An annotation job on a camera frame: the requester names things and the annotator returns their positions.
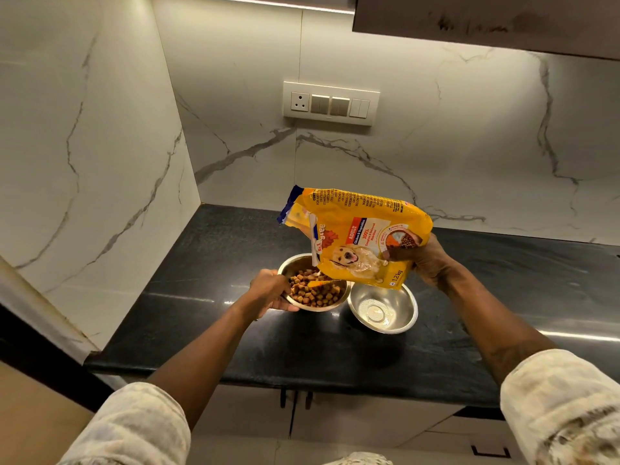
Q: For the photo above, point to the person's right hand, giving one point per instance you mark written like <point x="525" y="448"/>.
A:
<point x="431" y="266"/>

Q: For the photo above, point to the person's left hand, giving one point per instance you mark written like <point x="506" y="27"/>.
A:
<point x="266" y="292"/>

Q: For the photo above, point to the person's right thumb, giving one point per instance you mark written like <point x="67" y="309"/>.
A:
<point x="401" y="255"/>

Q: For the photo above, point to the person's left thumb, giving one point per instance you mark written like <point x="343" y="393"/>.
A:
<point x="286" y="307"/>

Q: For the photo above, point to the steel bowl with kibble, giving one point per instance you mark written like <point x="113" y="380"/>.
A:
<point x="292" y="265"/>

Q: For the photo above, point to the yellow dog food bag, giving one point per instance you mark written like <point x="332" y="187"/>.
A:
<point x="358" y="227"/>

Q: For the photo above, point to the person's left forearm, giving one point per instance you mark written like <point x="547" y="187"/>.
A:
<point x="208" y="353"/>

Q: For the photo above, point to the person's right forearm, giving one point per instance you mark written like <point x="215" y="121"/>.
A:
<point x="489" y="324"/>

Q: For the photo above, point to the heap of brown kibble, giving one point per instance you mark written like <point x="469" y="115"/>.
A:
<point x="315" y="295"/>

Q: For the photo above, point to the empty steel bowl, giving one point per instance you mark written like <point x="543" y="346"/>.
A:
<point x="382" y="312"/>

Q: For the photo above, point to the white lower cabinet door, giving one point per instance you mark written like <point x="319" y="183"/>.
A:
<point x="242" y="411"/>
<point x="368" y="421"/>

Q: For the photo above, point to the white lower cabinet drawer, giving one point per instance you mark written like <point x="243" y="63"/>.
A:
<point x="450" y="440"/>

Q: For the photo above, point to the white patterned shirt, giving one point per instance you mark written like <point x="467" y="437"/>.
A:
<point x="557" y="406"/>

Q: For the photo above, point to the dark upper cabinet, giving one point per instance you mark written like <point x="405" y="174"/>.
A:
<point x="484" y="19"/>

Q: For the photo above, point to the under-cabinet light strip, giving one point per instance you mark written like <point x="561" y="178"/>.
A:
<point x="271" y="3"/>

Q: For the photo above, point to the white wall switch panel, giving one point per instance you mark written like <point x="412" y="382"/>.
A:
<point x="331" y="104"/>

